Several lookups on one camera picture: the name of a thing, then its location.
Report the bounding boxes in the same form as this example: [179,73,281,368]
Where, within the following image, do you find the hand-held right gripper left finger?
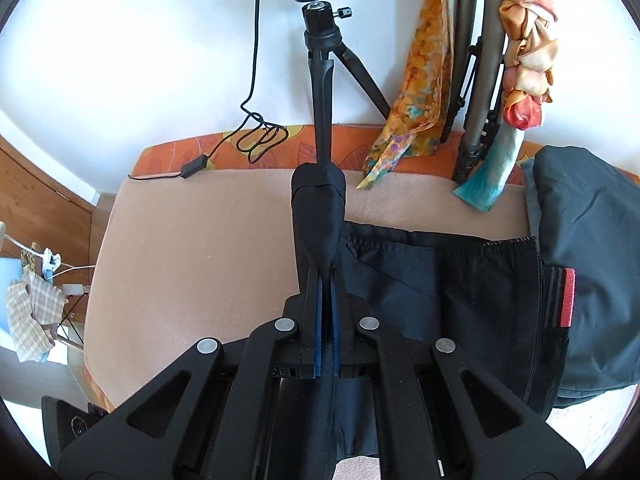
[57,267,326,480]

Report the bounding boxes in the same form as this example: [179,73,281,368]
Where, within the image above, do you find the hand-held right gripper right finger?
[327,266,586,480]

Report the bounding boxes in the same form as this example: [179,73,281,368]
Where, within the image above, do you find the black pants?
[290,162,577,480]

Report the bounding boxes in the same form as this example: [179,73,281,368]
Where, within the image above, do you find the beige plaid cloth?
[5,272,68,363]

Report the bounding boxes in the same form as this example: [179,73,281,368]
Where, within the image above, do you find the pink blanket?
[82,167,621,480]

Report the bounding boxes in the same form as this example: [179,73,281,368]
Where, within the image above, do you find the large grey tripod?
[440,0,523,183]

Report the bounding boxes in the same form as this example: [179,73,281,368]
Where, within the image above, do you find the orange floral bed sheet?
[82,124,640,408]

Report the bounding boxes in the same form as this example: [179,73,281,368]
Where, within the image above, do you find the grey blue folded garment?
[520,157,546,241]

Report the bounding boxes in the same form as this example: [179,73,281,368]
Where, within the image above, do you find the small black tripod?
[282,0,391,171]

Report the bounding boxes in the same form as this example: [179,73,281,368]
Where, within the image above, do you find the orange floral scarf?
[356,0,461,191]

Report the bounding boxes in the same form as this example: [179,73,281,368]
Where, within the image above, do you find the dark grey folded garment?
[532,145,640,406]

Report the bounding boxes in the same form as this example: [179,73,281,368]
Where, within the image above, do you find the braided orange teal scarf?
[452,0,558,213]

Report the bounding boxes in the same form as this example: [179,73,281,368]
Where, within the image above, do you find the white cable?
[50,263,97,282]

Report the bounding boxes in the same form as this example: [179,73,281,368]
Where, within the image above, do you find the black ring light cable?
[128,0,290,180]

